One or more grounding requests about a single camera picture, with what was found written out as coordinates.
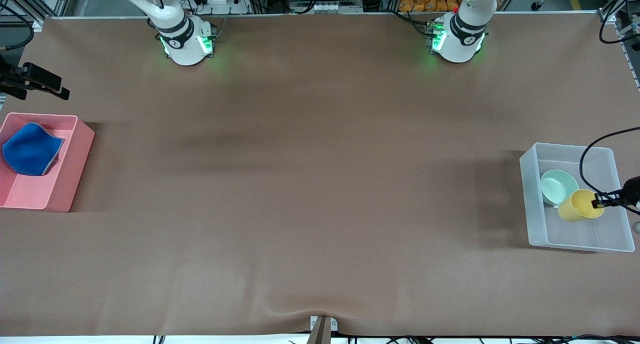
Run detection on yellow cup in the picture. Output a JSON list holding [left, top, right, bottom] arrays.
[[557, 189, 605, 223]]

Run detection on mint green bowl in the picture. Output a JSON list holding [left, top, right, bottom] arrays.
[[540, 169, 581, 206]]

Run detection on blue microfiber cloth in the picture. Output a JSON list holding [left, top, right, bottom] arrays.
[[2, 122, 66, 177]]

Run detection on clear plastic bin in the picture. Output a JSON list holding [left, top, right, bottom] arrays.
[[519, 142, 635, 253]]

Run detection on pink plastic bin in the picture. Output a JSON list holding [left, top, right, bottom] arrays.
[[0, 113, 96, 213]]

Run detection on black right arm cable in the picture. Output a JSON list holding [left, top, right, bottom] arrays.
[[0, 0, 35, 51]]

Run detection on metal table edge bracket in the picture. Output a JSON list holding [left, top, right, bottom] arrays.
[[309, 315, 339, 344]]

